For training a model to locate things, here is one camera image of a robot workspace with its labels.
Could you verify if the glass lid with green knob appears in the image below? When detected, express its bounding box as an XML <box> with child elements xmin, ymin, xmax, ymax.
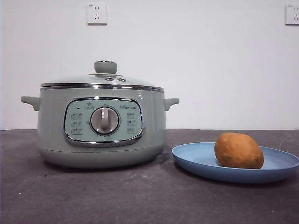
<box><xmin>40</xmin><ymin>60</ymin><xmax>164</xmax><ymax>91</ymax></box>

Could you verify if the brown potato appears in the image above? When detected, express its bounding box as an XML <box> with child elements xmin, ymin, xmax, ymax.
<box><xmin>214</xmin><ymin>132</ymin><xmax>265</xmax><ymax>169</ymax></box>

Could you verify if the blue round plate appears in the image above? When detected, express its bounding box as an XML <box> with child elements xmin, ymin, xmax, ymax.
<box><xmin>172</xmin><ymin>142</ymin><xmax>299</xmax><ymax>184</ymax></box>

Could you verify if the green electric steamer pot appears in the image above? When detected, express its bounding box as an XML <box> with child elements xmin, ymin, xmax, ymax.
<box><xmin>20</xmin><ymin>83</ymin><xmax>180</xmax><ymax>169</ymax></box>

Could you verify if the white wall socket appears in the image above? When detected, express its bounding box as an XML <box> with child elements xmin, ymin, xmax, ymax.
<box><xmin>87</xmin><ymin>3</ymin><xmax>108</xmax><ymax>25</ymax></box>
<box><xmin>285</xmin><ymin>4</ymin><xmax>299</xmax><ymax>26</ymax></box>

